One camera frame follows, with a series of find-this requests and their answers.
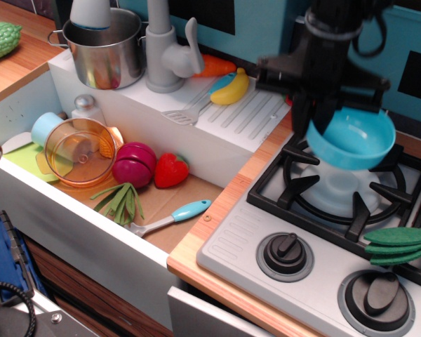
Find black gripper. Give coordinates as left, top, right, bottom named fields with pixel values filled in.
left=256, top=20, right=391, bottom=136

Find blue plastic bowl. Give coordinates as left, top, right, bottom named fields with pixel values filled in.
left=306, top=107, right=396, bottom=171

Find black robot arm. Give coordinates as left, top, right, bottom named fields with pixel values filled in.
left=256, top=1, right=393, bottom=138

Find red toy pepper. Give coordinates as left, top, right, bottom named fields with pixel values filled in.
left=284, top=95, right=293, bottom=107

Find yellow toy banana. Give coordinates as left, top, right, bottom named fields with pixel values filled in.
left=210, top=67, right=250, bottom=105

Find black stove grate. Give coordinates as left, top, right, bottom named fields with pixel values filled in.
left=247, top=137, right=421, bottom=286

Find orange toy carrot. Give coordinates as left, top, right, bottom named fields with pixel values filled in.
left=193, top=54, right=237, bottom=77

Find grey toy spatula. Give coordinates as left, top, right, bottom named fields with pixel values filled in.
left=161, top=89, right=213, bottom=126

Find left black stove knob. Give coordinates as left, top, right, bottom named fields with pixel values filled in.
left=256, top=232, right=314, bottom=283

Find black stove knob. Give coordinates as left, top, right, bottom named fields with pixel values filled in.
left=338, top=270, right=415, bottom=336
left=256, top=232, right=314, bottom=283

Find grey toy faucet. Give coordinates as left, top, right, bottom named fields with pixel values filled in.
left=145, top=1, right=205, bottom=93

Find red toy strawberry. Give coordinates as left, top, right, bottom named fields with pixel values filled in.
left=154, top=153, right=189, bottom=188

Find green felt vegetable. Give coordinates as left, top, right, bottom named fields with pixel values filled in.
left=364, top=227, right=421, bottom=265

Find grey toy stove top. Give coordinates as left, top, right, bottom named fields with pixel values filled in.
left=196, top=148, right=421, bottom=336

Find magenta toy fruit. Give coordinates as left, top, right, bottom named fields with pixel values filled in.
left=112, top=142, right=156, bottom=189

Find right black stove knob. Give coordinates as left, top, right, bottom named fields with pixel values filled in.
left=338, top=270, right=415, bottom=336

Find stainless steel pot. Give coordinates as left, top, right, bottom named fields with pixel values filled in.
left=52, top=8, right=145, bottom=90

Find yellow toy corn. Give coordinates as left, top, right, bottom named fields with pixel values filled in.
left=99, top=129, right=115, bottom=159

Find green felt leaves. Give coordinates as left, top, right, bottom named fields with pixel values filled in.
left=90, top=183, right=145, bottom=226

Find white salt shaker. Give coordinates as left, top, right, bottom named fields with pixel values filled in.
left=72, top=94, right=106, bottom=125

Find white blue bottle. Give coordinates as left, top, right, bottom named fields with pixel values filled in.
left=69, top=0, right=111, bottom=30

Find transparent orange plastic pot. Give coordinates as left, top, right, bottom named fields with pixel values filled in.
left=44, top=118, right=123, bottom=187

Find light blue toy cup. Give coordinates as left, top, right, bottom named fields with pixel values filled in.
left=31, top=112, right=64, bottom=146

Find green cutting board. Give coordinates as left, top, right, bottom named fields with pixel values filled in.
left=4, top=143, right=58, bottom=183

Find green toy bitter gourd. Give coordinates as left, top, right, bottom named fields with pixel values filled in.
left=0, top=22, right=22, bottom=58

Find blue handled toy utensil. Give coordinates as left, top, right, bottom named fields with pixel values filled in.
left=123, top=199, right=212, bottom=237

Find black cable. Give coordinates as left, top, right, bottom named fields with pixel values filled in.
left=0, top=281, right=36, bottom=337

